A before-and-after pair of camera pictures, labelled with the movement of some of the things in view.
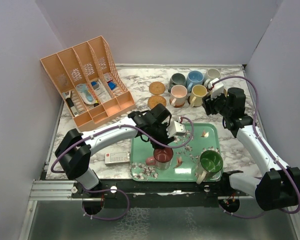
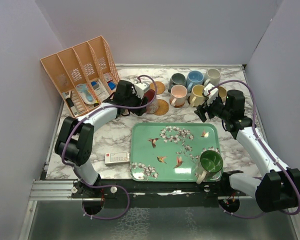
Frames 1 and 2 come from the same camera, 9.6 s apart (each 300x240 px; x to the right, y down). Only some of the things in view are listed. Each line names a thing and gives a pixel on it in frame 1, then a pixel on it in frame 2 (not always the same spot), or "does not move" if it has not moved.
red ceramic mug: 162,158 to 153,107
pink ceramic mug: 178,95 does not move
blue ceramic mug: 194,78 does not move
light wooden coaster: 176,106 does not move
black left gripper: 165,140 to 140,102
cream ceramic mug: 211,74 does not move
